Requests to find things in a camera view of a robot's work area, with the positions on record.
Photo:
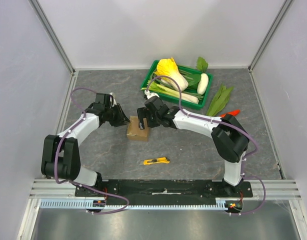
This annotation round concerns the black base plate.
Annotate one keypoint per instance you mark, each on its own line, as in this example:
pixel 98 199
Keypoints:
pixel 212 188

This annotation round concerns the celery stalk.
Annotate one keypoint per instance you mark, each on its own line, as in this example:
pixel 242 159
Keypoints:
pixel 172 94

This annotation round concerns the green plastic tray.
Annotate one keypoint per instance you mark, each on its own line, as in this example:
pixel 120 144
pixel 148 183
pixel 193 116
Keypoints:
pixel 204 97

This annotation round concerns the white radish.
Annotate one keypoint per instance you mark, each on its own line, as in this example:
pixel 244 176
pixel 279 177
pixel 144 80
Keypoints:
pixel 203 84

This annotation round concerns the green long beans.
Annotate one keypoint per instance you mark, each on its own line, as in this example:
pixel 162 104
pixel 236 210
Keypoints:
pixel 159 80

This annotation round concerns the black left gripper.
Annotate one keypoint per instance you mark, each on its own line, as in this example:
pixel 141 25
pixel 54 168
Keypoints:
pixel 121 120

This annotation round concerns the dark green leaf vegetable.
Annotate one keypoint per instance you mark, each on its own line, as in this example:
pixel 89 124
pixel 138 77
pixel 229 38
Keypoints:
pixel 193 79

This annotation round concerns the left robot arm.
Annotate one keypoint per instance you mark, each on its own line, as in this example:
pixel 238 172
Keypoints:
pixel 61 155

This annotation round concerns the brown cardboard express box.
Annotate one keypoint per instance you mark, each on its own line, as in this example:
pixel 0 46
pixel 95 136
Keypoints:
pixel 134 132

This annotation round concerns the slotted cable duct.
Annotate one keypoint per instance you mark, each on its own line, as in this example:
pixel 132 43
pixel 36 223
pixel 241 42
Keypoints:
pixel 92 204

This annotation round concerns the yellow utility knife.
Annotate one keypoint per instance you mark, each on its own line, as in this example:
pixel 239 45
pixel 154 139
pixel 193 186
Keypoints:
pixel 160 160

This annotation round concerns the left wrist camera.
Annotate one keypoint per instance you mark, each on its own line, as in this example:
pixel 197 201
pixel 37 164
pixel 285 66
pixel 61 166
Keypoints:
pixel 112 99

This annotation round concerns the green leafy lettuce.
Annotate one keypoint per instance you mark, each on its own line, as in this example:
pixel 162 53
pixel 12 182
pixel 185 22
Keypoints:
pixel 220 100

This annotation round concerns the yellow napa cabbage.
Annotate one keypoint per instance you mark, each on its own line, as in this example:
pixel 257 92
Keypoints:
pixel 169 72

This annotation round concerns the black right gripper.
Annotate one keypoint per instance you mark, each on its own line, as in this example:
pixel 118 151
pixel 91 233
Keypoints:
pixel 146 117

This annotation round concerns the orange carrot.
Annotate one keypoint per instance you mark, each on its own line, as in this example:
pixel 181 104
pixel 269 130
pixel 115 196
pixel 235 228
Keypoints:
pixel 233 113

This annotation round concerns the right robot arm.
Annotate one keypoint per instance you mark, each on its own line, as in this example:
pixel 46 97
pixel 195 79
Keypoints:
pixel 229 137

